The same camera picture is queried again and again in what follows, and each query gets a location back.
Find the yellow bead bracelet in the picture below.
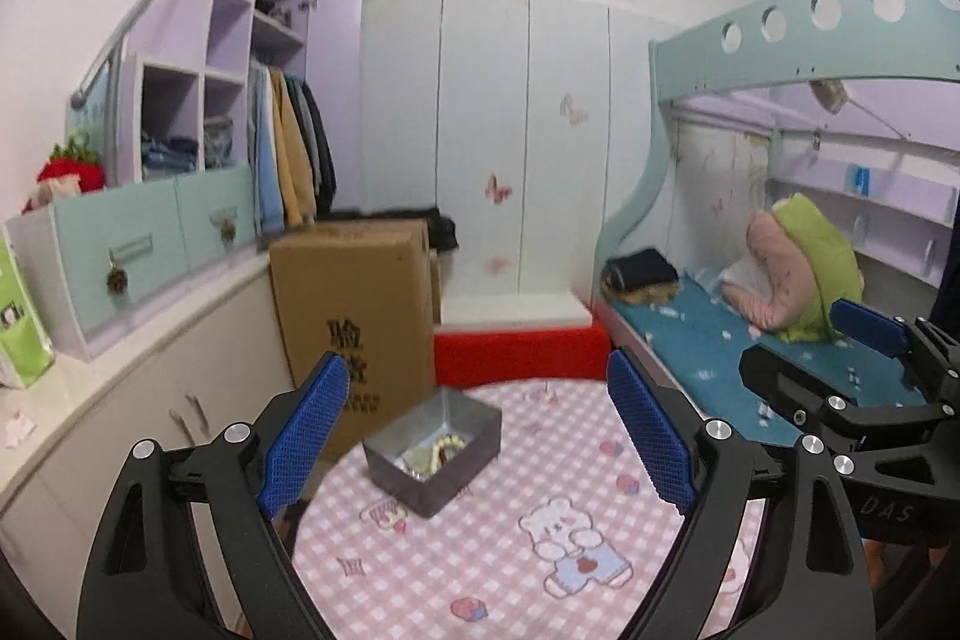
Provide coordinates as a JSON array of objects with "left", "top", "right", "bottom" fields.
[{"left": 400, "top": 434, "right": 470, "bottom": 483}]

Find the right hand holding gripper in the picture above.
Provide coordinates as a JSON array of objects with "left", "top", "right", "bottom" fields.
[{"left": 862, "top": 539, "right": 949, "bottom": 593}]

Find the pink and green pillow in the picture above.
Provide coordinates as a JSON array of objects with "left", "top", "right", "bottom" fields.
[{"left": 721, "top": 193, "right": 864, "bottom": 342}]

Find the cream curved cabinet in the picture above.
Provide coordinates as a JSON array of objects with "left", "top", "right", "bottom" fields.
[{"left": 2, "top": 255, "right": 291, "bottom": 632}]

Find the dark folded clothes pile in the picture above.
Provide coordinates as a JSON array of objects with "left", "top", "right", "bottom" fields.
[{"left": 601, "top": 247, "right": 680, "bottom": 305}]

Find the green paper package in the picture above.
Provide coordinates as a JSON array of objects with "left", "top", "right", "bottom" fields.
[{"left": 0, "top": 229, "right": 53, "bottom": 390}]

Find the pink checkered tablecloth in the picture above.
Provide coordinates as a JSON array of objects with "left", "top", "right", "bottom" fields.
[{"left": 288, "top": 377, "right": 772, "bottom": 640}]

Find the grey metal tin box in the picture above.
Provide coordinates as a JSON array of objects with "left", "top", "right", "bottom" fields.
[{"left": 363, "top": 388, "right": 503, "bottom": 520}]

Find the mint drawer unit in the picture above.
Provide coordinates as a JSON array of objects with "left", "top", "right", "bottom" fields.
[{"left": 5, "top": 166, "right": 256, "bottom": 362}]

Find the red and white storage bench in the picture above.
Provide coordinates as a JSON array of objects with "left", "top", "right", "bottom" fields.
[{"left": 434, "top": 292, "right": 612, "bottom": 390}]

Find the tall brown cardboard box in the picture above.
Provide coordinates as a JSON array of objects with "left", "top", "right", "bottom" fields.
[{"left": 270, "top": 220, "right": 434, "bottom": 461}]

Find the red strawberry plush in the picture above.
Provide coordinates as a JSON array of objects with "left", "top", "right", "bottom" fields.
[{"left": 21, "top": 128, "right": 107, "bottom": 214}]

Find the hanging clothes row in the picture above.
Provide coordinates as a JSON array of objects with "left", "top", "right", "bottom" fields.
[{"left": 247, "top": 60, "right": 337, "bottom": 237}]

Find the lilac cubby shelf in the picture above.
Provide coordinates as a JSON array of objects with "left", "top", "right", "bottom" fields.
[{"left": 68, "top": 0, "right": 363, "bottom": 187}]

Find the mint bunk bed frame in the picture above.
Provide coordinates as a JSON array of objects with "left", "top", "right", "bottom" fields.
[{"left": 595, "top": 0, "right": 960, "bottom": 304}]

